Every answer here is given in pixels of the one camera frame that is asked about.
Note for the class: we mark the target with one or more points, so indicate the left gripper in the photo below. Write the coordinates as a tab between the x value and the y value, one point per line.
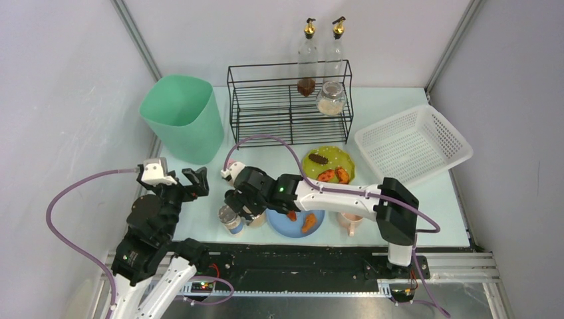
185	188

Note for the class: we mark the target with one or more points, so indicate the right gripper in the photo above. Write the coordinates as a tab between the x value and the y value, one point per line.
242	204

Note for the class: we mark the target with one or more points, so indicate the glass jar beige contents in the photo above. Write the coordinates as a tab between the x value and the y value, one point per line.
258	221
331	98

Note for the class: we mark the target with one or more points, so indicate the silver lid shaker jar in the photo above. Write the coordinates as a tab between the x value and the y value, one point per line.
230	220

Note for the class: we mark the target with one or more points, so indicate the glass oil bottle gold spout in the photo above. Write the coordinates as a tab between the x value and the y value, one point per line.
334	52

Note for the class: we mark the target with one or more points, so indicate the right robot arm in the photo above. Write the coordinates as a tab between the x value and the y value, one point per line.
389	204

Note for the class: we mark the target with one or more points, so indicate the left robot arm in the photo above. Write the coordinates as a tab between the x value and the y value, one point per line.
149	267

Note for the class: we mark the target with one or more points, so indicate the pink lid spice bottle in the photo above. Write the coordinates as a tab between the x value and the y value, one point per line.
231	164

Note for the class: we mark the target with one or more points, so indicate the blue plate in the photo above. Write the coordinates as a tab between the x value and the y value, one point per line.
295	225

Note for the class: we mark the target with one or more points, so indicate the red-brown food piece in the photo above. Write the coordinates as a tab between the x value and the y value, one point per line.
292	215

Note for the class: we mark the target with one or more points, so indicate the green plastic waste bin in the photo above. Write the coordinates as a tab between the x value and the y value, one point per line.
182	111

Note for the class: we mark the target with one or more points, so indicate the dark brown food piece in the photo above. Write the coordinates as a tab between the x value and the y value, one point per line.
318	159

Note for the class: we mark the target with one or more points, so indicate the orange fried food piece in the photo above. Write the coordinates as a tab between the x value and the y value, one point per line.
342	175
326	175

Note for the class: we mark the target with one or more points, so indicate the green dotted plate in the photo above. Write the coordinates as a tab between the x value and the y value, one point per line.
336	156

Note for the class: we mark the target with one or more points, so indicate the orange fried food piece right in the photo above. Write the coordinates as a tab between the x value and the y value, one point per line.
342	175

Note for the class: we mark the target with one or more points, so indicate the pink mug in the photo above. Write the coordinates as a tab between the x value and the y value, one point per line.
349	222

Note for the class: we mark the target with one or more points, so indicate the white plastic basket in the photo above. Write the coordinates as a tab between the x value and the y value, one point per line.
412	146

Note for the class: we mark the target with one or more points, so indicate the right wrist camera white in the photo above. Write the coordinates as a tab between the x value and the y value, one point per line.
231	176

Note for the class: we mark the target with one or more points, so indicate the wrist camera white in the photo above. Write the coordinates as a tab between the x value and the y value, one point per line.
155	172
231	176

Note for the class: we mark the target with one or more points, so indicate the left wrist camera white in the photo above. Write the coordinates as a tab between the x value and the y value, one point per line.
155	172

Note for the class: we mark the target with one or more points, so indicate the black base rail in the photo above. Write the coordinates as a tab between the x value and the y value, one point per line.
247	270

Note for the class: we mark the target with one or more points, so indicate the black wire rack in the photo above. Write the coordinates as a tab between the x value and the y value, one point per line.
264	99

